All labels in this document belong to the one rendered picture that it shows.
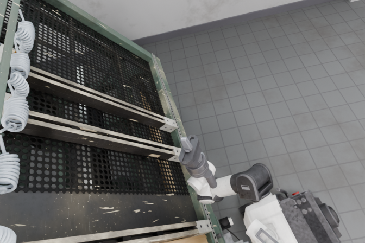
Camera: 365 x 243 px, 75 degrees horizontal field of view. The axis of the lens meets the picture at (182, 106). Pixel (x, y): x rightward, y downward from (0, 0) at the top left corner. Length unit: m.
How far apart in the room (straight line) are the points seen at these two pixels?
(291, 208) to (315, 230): 0.10
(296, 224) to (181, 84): 2.35
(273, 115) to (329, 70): 0.92
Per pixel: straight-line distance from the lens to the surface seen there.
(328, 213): 1.42
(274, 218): 1.07
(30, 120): 1.03
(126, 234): 1.04
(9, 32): 0.99
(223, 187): 1.19
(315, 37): 3.69
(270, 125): 2.74
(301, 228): 1.05
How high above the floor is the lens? 2.40
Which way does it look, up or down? 57 degrees down
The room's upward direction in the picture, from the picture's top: 17 degrees counter-clockwise
